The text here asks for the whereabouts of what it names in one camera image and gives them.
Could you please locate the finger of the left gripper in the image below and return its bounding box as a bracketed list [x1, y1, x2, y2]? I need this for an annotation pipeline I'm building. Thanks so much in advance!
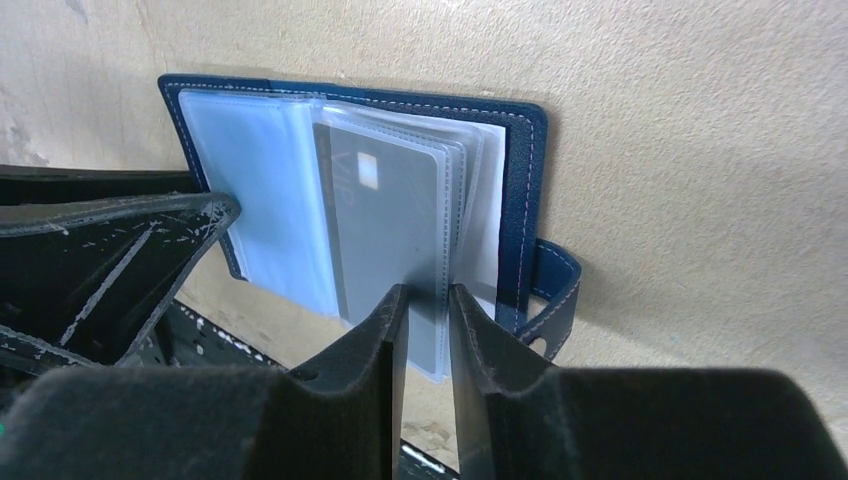
[1, 193, 240, 368]

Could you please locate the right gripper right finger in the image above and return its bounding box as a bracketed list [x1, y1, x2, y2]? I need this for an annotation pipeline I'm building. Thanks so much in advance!
[449, 285, 847, 479]

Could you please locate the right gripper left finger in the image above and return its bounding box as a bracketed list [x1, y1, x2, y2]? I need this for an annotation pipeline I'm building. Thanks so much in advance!
[1, 285, 409, 479]

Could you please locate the blue leather card holder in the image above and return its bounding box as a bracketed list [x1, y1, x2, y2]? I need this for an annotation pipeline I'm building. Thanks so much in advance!
[158, 74, 581, 382]

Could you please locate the black VIP card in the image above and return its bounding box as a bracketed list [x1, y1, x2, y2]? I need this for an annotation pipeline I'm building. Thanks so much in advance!
[313, 119, 446, 380]

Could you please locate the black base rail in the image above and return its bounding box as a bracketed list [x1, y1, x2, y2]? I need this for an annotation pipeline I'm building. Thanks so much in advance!
[138, 300, 460, 479]

